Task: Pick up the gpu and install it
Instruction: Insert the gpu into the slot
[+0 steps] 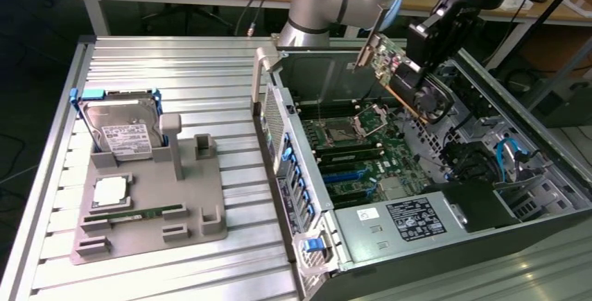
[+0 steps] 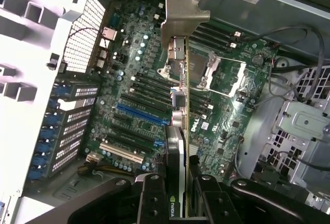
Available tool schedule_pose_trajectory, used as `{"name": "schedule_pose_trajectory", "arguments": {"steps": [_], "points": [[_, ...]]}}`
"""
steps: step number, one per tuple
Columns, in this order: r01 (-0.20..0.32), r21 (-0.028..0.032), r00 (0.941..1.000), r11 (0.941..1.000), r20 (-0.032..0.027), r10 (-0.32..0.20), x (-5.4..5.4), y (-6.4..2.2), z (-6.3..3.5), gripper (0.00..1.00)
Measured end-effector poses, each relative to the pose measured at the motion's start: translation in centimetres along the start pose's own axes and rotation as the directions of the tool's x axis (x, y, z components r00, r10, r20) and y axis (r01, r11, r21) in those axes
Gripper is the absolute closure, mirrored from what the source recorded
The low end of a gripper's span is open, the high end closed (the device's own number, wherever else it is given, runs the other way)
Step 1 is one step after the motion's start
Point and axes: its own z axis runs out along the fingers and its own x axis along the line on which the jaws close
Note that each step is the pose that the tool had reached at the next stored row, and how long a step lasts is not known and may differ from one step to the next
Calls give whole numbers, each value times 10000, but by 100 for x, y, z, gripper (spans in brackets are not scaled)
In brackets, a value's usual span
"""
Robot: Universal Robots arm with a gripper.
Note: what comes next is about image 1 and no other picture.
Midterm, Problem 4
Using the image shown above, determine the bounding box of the graphics card with metal bracket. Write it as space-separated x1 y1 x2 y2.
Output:
353 1 458 126

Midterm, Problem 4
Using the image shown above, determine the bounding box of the metal socket cover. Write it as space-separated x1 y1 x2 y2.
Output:
353 104 389 137

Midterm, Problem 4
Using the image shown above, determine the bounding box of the black computer tower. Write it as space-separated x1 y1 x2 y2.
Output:
531 78 592 129

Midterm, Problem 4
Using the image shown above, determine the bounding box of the CPU socket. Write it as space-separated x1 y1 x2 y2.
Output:
319 119 361 146

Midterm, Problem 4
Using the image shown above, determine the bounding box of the green motherboard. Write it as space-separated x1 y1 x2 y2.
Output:
298 98 446 210

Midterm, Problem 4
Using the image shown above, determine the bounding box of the blue expansion slot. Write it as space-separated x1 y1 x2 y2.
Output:
322 171 370 184

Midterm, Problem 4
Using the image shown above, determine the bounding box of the black fan shroud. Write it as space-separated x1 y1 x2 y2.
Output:
423 179 523 234

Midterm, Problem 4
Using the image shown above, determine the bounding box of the black office chair base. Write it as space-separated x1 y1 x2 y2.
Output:
141 1 234 35

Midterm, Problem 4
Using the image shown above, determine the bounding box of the grey power supply unit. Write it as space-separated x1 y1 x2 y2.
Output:
333 191 470 270

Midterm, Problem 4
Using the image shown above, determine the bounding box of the black open PC case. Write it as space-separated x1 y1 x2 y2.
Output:
250 39 592 301

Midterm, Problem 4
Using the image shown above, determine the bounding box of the silver hard disk drive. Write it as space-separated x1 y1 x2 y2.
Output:
78 98 165 162

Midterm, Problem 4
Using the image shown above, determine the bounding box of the grey plastic parts rack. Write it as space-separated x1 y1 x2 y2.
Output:
69 112 231 266

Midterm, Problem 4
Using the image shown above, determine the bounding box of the blue plastic disk caddy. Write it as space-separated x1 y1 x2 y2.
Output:
69 85 165 153

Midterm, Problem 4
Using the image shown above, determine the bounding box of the green RAM stick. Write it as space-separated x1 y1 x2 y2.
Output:
86 205 182 223

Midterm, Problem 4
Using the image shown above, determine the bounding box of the silver CPU chip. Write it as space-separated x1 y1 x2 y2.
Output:
91 177 133 208

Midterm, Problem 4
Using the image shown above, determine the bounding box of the aluminium profile post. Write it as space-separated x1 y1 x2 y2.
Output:
526 34 592 115

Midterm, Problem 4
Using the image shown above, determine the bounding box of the blue disk wire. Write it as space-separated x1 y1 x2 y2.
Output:
497 135 523 182

